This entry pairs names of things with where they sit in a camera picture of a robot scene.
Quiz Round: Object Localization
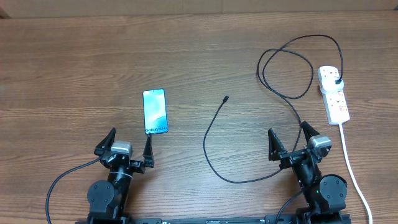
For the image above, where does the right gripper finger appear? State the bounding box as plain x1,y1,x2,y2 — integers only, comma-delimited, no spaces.
268,128,287,161
301,121,320,142

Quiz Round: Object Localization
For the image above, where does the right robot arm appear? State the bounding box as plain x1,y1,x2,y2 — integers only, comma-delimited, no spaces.
265,121,351,224

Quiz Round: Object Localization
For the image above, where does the white power strip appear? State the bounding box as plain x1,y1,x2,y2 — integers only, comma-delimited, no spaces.
317,66,350,125

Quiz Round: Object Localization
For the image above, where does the white charger plug adapter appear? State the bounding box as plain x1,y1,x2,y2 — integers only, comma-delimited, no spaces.
320,78,345,94

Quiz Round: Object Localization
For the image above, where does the Samsung Galaxy smartphone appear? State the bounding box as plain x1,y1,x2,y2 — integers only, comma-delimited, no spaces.
142,88,169,134

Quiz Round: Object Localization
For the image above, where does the white power strip cord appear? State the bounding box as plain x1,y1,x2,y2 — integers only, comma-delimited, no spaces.
338,123,374,224

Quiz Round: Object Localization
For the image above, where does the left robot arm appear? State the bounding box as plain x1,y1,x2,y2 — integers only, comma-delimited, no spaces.
86,128,154,223

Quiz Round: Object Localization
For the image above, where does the cardboard backboard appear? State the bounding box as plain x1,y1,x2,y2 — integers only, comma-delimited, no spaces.
1,0,397,18

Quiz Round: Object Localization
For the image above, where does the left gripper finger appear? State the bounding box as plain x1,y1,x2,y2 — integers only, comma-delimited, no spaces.
143,133,154,168
95,128,116,152

